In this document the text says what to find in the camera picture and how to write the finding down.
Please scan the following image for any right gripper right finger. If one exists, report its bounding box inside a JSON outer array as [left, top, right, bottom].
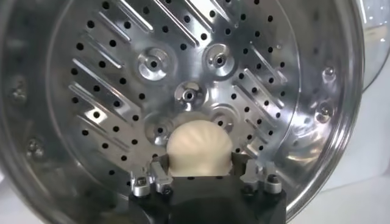
[[231, 151, 284, 195]]

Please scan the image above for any white steamed baozi bun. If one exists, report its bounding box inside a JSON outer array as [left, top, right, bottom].
[[166, 119, 234, 177]]

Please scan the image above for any round glass pot lid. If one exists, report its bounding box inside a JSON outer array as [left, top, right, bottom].
[[356, 0, 390, 92]]

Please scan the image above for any perforated steel steamer basket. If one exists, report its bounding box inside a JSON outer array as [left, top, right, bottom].
[[0, 0, 366, 224]]

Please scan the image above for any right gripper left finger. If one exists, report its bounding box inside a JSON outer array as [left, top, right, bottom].
[[130, 154, 174, 198]]

